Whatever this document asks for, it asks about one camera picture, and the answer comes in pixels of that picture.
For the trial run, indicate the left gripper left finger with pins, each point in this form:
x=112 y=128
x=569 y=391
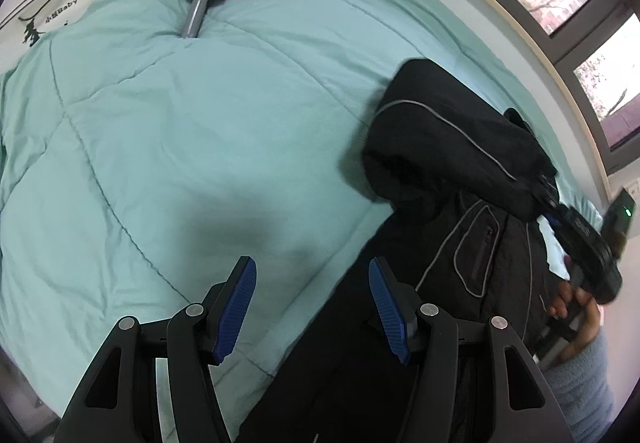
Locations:
x=219 y=317

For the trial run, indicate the wooden window sill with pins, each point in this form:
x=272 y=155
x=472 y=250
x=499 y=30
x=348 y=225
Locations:
x=593 y=158

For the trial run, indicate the right hand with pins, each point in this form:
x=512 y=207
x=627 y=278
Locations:
x=590 y=333

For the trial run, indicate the white paper shopping bag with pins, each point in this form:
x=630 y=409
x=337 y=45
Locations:
x=32 y=19

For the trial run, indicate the grey fleece right forearm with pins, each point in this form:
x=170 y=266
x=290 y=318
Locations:
x=581 y=388

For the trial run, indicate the black hooded jacket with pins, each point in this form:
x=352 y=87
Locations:
x=464 y=234

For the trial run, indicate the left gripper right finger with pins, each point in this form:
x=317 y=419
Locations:
x=399 y=309

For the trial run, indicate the mint green quilt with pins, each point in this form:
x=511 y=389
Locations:
x=137 y=166

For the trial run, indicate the white wall socket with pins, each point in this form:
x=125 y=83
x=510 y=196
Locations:
x=633 y=188

